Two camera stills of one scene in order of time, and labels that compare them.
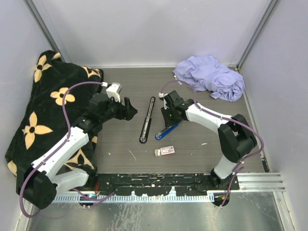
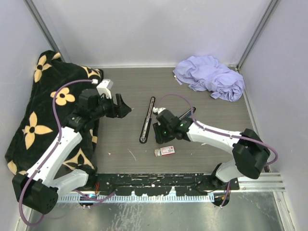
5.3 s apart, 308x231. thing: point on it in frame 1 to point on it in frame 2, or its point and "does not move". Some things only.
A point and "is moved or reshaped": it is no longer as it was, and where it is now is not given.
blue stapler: [162, 133] is moved or reshaped
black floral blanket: [59, 96] does not move
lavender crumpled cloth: [205, 73] does not move
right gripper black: [169, 122] to [160, 138]
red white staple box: [164, 151] does not move
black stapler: [143, 136] does not move
